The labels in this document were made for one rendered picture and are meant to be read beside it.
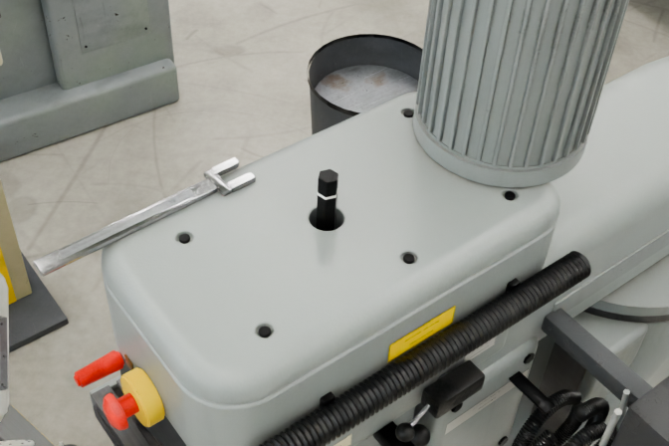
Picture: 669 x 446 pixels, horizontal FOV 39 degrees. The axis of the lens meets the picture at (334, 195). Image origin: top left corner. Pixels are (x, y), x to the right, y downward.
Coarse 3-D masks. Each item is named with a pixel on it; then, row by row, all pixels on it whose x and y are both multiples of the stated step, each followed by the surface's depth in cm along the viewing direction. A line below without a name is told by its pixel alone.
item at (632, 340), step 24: (624, 288) 136; (648, 288) 136; (600, 312) 136; (624, 312) 135; (648, 312) 134; (600, 336) 134; (624, 336) 134; (648, 336) 139; (552, 360) 139; (624, 360) 137; (648, 360) 141; (552, 384) 142; (576, 384) 136; (600, 384) 137; (528, 408) 151
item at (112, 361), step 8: (112, 352) 106; (120, 352) 107; (96, 360) 105; (104, 360) 105; (112, 360) 105; (120, 360) 106; (88, 368) 104; (96, 368) 104; (104, 368) 105; (112, 368) 105; (120, 368) 106; (80, 376) 104; (88, 376) 104; (96, 376) 104; (104, 376) 105; (80, 384) 104; (88, 384) 104
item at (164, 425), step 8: (128, 368) 175; (160, 424) 178; (168, 424) 174; (152, 432) 184; (160, 432) 180; (168, 432) 177; (176, 432) 173; (160, 440) 183; (168, 440) 179; (176, 440) 176
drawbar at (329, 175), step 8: (320, 176) 93; (328, 176) 93; (336, 176) 93; (320, 184) 94; (328, 184) 93; (336, 184) 94; (320, 192) 94; (328, 192) 94; (320, 200) 95; (328, 200) 94; (320, 208) 96; (328, 208) 95; (320, 216) 96; (328, 216) 96; (320, 224) 97; (328, 224) 97
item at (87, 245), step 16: (208, 176) 100; (240, 176) 101; (192, 192) 98; (208, 192) 99; (224, 192) 99; (144, 208) 96; (160, 208) 96; (176, 208) 97; (112, 224) 95; (128, 224) 95; (144, 224) 95; (80, 240) 93; (96, 240) 93; (112, 240) 93; (48, 256) 91; (64, 256) 91; (80, 256) 92; (48, 272) 90
